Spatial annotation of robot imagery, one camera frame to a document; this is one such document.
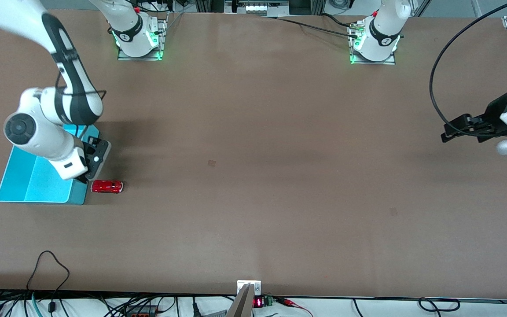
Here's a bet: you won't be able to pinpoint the red beetle toy car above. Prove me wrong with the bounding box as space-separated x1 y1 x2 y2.
90 179 124 195

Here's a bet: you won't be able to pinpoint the blue plastic box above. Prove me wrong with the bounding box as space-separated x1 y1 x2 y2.
0 124 101 206

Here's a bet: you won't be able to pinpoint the black orange power strip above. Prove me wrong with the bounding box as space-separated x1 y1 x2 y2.
124 304 158 317

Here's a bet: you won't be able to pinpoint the lit white equipment panel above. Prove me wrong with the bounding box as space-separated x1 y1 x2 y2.
224 0 290 18

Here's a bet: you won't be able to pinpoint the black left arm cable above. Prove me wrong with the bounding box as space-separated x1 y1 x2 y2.
429 0 507 137

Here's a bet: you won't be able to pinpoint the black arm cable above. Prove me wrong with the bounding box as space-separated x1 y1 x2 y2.
55 72 107 142
429 0 507 137

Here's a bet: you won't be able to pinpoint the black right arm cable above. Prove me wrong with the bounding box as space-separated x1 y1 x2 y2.
55 72 107 142

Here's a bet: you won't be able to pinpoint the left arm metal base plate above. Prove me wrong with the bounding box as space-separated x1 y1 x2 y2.
349 22 397 66

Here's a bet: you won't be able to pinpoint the thin black looped cable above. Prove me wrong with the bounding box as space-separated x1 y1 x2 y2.
26 251 70 311

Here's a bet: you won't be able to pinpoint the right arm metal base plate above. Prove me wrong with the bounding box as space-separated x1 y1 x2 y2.
117 13 169 61

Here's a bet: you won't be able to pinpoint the short black table cable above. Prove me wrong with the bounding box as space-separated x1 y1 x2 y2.
321 13 352 28

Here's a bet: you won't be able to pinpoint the teal cable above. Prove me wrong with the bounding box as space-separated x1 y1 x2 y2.
31 292 44 317

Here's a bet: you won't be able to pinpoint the black coiled cable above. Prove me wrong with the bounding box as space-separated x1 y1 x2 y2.
352 298 461 317

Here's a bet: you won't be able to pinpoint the long black table cable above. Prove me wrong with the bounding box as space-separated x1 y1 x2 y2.
260 16 360 38

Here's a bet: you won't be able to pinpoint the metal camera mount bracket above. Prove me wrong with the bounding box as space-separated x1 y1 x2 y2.
226 280 262 317

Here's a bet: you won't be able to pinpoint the red clip wires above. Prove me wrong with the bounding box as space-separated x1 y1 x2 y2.
273 297 314 317

